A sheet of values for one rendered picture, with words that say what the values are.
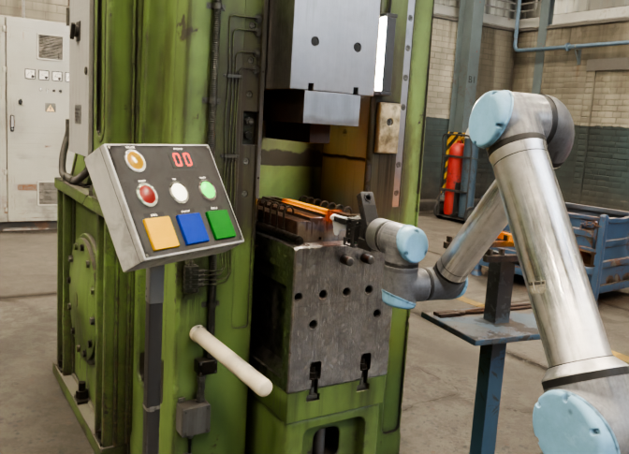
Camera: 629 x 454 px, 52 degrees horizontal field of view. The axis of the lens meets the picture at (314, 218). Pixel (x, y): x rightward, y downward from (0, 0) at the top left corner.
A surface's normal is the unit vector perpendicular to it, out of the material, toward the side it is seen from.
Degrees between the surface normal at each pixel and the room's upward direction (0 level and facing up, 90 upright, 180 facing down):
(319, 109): 90
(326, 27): 90
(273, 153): 90
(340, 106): 90
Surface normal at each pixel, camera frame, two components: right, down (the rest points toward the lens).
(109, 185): -0.54, 0.09
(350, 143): -0.85, 0.03
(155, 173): 0.75, -0.38
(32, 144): 0.54, 0.16
